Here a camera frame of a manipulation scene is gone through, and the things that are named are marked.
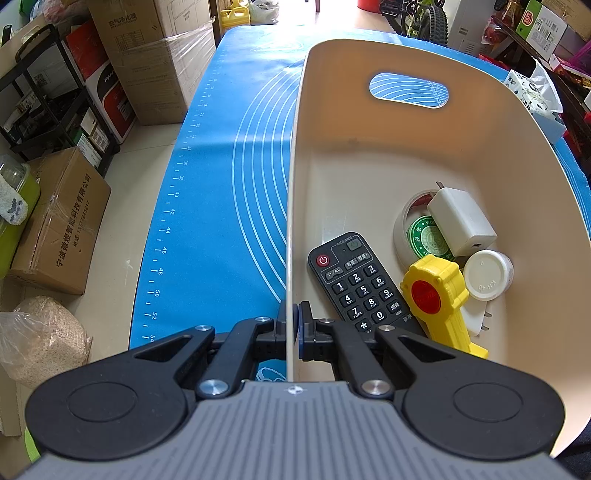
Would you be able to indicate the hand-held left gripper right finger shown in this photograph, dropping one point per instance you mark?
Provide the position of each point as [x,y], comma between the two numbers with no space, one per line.
[304,332]

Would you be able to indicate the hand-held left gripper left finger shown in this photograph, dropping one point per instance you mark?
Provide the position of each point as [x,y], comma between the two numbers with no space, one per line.
[240,341]

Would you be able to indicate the black remote control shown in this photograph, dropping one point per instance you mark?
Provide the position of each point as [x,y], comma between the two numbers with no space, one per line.
[360,281]

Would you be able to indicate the yellow toy with red button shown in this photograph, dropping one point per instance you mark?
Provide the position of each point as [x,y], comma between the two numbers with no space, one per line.
[438,300]

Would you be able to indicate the clear tape roll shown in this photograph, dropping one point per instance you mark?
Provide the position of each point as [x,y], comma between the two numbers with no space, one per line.
[400,230]

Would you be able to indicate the green round ointment tin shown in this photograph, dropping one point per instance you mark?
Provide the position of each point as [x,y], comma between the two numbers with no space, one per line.
[429,240]

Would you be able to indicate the white plug adapter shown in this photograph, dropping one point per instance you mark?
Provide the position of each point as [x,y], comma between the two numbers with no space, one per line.
[478,318]

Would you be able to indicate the beige plastic bin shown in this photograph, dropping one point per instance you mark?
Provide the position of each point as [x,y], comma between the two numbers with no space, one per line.
[369,161]

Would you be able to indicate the white charger block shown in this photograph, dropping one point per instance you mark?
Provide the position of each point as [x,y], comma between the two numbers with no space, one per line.
[461,221]

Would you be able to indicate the white round jar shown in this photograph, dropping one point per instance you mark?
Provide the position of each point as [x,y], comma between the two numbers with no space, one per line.
[488,274]

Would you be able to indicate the blue silicone mat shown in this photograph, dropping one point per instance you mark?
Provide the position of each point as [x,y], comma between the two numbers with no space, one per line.
[221,184]

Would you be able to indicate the clear bag of grain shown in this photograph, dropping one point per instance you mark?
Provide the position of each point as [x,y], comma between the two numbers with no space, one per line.
[41,341]

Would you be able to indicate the printed brown cardboard box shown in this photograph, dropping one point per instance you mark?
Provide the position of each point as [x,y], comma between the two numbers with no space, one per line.
[60,217]

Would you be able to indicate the green lidded container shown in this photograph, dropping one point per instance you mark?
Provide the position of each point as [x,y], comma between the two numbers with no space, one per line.
[18,207]

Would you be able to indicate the red and white box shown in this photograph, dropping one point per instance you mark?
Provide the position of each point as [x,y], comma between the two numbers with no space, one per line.
[104,92]

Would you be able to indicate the large plastic-wrapped cardboard box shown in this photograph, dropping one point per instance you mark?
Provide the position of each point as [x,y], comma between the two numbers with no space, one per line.
[157,64]

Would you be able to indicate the black metal rack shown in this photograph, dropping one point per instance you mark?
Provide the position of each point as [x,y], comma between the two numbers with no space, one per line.
[32,101]

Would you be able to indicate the white plastic bag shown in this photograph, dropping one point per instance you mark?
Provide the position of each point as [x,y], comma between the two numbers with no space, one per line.
[264,10]

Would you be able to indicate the yellow oil bottle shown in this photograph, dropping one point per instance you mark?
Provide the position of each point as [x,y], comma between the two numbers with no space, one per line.
[235,14]

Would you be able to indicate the white tissue box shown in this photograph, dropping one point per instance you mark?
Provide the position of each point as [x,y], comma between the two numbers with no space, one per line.
[531,92]

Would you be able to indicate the red bucket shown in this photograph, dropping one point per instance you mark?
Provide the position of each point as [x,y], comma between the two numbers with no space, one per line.
[369,5]

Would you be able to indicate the white chest freezer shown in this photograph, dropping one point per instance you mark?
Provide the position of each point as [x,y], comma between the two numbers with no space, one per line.
[468,27]

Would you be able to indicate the green and white box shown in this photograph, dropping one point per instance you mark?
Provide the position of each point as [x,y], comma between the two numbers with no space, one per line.
[542,25]

